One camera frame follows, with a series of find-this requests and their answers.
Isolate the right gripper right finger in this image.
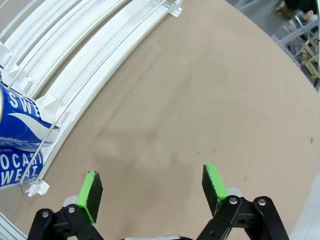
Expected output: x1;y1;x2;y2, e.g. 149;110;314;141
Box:
194;163;291;240

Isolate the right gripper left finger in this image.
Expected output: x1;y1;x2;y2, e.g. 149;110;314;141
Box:
27;170;106;240

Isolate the blue Pocari Sweat can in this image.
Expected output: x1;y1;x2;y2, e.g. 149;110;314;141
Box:
0;146;45;189
0;82;61;149

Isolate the clear acrylic can rack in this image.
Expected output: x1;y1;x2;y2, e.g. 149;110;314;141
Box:
0;0;184;199

